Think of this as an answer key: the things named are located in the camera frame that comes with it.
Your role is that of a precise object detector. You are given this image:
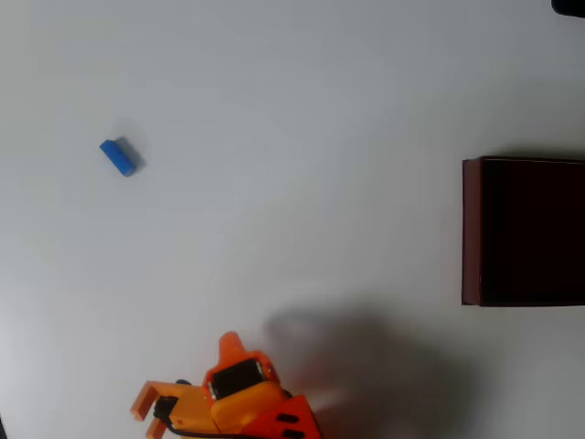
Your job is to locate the small blue block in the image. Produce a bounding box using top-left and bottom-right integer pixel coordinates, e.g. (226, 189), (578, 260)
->
(99, 136), (139, 177)

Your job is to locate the dark red box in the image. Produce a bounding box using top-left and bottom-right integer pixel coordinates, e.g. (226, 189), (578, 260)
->
(461, 155), (585, 307)

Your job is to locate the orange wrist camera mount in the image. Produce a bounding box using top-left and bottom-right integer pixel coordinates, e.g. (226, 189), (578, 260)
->
(130, 379), (216, 438)

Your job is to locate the black object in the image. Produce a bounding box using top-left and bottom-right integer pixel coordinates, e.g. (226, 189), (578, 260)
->
(550, 0), (585, 19)

